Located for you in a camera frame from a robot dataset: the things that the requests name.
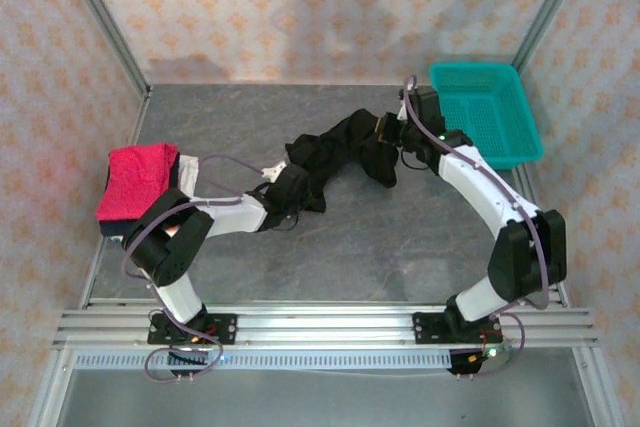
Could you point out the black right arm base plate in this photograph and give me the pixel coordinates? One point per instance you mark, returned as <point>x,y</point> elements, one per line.
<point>430,329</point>

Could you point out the stack of folded clothes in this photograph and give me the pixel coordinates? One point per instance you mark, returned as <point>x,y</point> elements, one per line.
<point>115,229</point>

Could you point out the teal plastic basket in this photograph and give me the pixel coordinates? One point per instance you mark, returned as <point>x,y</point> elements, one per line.
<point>487,112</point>

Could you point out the aluminium corner post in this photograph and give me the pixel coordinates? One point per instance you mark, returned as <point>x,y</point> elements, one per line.
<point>550,7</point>
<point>107,22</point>

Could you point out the aluminium frame leg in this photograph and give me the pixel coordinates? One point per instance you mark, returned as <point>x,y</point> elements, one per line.
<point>597,387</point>
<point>52,387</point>

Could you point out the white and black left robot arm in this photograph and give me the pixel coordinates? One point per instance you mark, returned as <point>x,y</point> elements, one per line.
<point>235,214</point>

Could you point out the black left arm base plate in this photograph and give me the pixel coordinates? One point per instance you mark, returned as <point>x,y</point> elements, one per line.
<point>225,329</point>

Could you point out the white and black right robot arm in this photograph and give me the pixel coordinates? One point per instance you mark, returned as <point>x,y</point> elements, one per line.
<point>475,182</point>

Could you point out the aluminium mounting rail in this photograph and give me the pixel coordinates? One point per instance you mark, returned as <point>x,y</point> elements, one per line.
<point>325,327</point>

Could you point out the black t-shirt with gold print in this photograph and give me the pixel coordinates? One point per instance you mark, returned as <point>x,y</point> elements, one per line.
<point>345,147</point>

